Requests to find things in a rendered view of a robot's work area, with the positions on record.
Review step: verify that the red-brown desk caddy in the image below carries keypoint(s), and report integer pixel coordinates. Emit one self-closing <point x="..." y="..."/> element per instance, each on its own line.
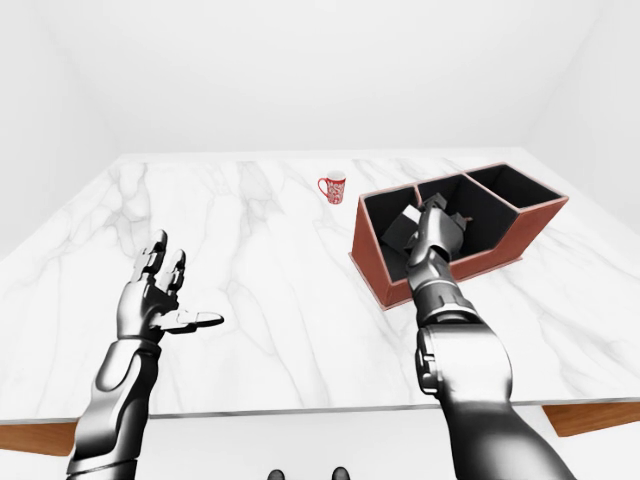
<point x="370" y="260"/>

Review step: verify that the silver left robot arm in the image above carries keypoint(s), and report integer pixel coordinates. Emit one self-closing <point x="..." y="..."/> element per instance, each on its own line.
<point x="112" y="390"/>

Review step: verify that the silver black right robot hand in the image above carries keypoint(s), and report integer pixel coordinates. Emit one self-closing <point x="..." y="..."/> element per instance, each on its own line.
<point x="440" y="227"/>

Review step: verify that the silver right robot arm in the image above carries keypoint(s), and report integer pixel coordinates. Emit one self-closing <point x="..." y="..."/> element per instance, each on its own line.
<point x="465" y="370"/>

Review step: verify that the red white patterned mug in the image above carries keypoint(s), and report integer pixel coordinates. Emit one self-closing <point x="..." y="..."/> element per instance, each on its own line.
<point x="336" y="191"/>

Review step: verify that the small dark rounded shape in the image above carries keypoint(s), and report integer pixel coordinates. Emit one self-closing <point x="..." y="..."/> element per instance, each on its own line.
<point x="341" y="474"/>
<point x="276" y="475"/>

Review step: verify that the dark grey book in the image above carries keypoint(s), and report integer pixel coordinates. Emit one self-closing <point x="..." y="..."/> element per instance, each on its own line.
<point x="397" y="232"/>

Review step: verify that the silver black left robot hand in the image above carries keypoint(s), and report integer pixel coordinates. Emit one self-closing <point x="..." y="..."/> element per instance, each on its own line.
<point x="142" y="305"/>

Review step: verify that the brown wooden table support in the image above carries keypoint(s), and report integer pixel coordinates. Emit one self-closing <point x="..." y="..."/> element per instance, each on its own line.
<point x="35" y="440"/>
<point x="595" y="417"/>

